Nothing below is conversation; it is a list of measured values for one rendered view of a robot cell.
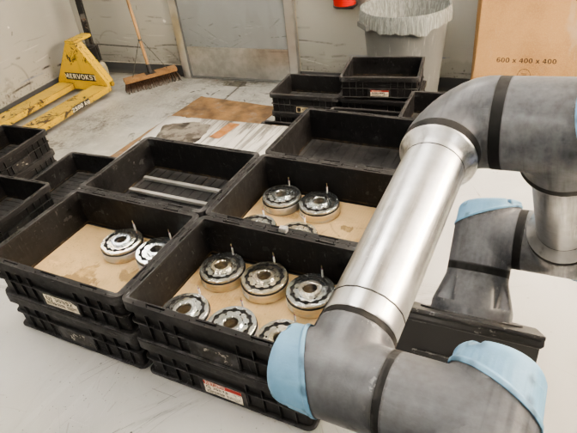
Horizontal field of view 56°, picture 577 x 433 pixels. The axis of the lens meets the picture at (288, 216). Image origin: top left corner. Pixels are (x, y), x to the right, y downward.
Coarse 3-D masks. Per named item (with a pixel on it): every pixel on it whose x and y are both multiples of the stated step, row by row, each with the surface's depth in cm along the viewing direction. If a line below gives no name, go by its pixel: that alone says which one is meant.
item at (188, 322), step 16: (192, 224) 123; (224, 224) 122; (240, 224) 121; (304, 240) 114; (320, 240) 113; (144, 272) 111; (128, 304) 104; (144, 304) 103; (160, 320) 102; (176, 320) 100; (192, 320) 98; (208, 336) 98; (224, 336) 95; (240, 336) 94; (256, 336) 93
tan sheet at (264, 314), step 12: (192, 276) 124; (288, 276) 120; (192, 288) 120; (204, 288) 120; (240, 288) 119; (216, 300) 116; (228, 300) 116; (252, 312) 112; (264, 312) 112; (276, 312) 111; (288, 312) 111; (264, 324) 109
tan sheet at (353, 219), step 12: (348, 204) 140; (276, 216) 139; (288, 216) 139; (300, 216) 138; (348, 216) 136; (360, 216) 135; (324, 228) 133; (336, 228) 133; (348, 228) 132; (360, 228) 132; (348, 240) 128
